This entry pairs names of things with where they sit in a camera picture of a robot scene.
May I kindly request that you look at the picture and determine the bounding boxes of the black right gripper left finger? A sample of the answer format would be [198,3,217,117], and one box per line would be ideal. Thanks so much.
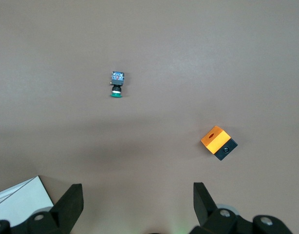
[10,183,84,234]

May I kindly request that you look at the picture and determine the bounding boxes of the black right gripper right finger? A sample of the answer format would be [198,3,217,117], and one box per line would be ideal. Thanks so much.
[188,182,240,234]

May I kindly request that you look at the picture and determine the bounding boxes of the green push button switch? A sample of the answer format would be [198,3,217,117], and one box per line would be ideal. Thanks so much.
[109,70,127,98]

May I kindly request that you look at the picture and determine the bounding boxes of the white drawer cabinet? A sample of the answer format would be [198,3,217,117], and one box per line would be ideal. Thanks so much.
[0,175,55,229]

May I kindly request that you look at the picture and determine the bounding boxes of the orange and black button box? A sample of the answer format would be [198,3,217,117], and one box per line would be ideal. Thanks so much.
[200,125,239,162]

